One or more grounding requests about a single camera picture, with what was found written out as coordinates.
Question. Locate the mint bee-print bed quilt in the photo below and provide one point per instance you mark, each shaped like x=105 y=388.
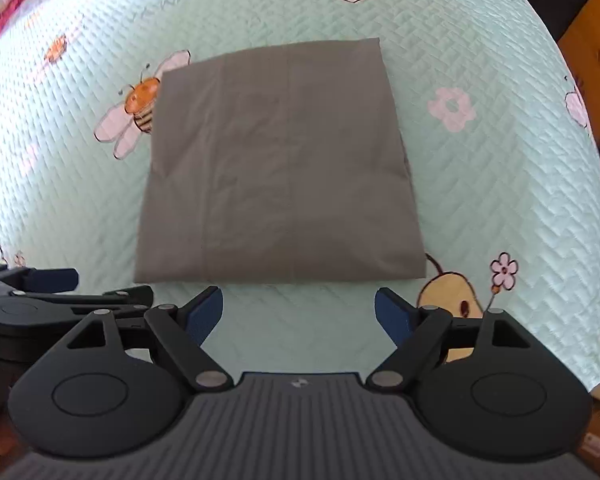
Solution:
x=506 y=172

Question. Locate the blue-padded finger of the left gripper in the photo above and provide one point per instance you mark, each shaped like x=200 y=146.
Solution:
x=43 y=281

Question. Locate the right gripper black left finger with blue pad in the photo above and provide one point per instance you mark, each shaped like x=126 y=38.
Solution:
x=113 y=384

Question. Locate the grey-green t-shirt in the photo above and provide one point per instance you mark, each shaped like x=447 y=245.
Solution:
x=279 y=165

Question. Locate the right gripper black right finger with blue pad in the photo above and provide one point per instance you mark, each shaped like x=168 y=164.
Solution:
x=484 y=386

